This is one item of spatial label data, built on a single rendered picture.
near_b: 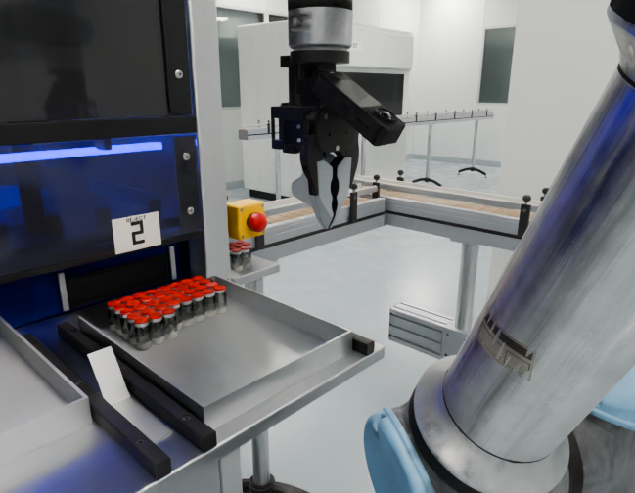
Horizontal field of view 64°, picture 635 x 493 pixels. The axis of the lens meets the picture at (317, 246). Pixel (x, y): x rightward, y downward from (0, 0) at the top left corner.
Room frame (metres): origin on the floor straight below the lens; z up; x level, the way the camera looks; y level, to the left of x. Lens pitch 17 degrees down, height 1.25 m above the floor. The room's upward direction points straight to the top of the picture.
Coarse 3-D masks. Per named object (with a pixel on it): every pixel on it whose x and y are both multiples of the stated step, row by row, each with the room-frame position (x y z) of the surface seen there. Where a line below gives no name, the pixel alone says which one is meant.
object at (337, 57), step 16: (288, 64) 0.65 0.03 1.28; (304, 64) 0.63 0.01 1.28; (320, 64) 0.62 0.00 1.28; (336, 64) 0.66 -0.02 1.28; (304, 80) 0.63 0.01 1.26; (304, 96) 0.63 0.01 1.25; (272, 112) 0.64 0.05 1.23; (288, 112) 0.62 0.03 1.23; (304, 112) 0.61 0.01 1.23; (320, 112) 0.60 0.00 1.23; (336, 112) 0.61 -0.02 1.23; (272, 128) 0.64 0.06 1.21; (288, 128) 0.63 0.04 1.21; (304, 128) 0.60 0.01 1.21; (320, 128) 0.59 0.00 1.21; (336, 128) 0.61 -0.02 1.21; (352, 128) 0.63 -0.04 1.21; (272, 144) 0.64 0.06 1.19; (288, 144) 0.63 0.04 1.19; (320, 144) 0.59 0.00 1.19; (336, 144) 0.61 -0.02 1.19; (352, 144) 0.63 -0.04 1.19
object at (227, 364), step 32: (224, 320) 0.78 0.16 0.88; (256, 320) 0.78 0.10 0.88; (288, 320) 0.76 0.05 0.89; (320, 320) 0.71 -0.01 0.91; (128, 352) 0.61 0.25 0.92; (160, 352) 0.67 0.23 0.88; (192, 352) 0.67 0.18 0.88; (224, 352) 0.67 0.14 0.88; (256, 352) 0.67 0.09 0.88; (288, 352) 0.67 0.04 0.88; (320, 352) 0.62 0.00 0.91; (160, 384) 0.55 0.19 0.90; (192, 384) 0.58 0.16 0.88; (224, 384) 0.58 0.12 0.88; (256, 384) 0.54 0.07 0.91; (288, 384) 0.58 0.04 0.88; (224, 416) 0.50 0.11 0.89
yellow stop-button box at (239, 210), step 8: (232, 200) 1.05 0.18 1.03; (240, 200) 1.06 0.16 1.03; (248, 200) 1.05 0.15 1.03; (232, 208) 1.00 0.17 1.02; (240, 208) 0.99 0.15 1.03; (248, 208) 1.01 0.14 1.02; (256, 208) 1.02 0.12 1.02; (232, 216) 1.00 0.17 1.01; (240, 216) 0.99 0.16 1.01; (248, 216) 1.00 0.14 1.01; (232, 224) 1.00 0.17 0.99; (240, 224) 0.99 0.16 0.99; (248, 224) 1.00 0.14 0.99; (232, 232) 1.00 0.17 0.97; (240, 232) 0.99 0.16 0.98; (248, 232) 1.00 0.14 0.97; (256, 232) 1.02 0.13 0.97; (264, 232) 1.04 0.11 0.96; (240, 240) 0.99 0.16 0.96
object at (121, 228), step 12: (132, 216) 0.83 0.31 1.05; (144, 216) 0.85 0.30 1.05; (156, 216) 0.86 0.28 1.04; (120, 228) 0.81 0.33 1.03; (132, 228) 0.83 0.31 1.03; (144, 228) 0.84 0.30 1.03; (156, 228) 0.86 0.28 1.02; (120, 240) 0.81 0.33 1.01; (156, 240) 0.86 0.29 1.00; (120, 252) 0.81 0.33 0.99
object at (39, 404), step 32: (0, 320) 0.71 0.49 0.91; (0, 352) 0.67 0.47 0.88; (32, 352) 0.62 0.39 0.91; (0, 384) 0.58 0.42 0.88; (32, 384) 0.58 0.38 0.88; (64, 384) 0.55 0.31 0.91; (0, 416) 0.51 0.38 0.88; (32, 416) 0.51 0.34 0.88; (64, 416) 0.48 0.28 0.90; (0, 448) 0.44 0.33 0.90; (32, 448) 0.46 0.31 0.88
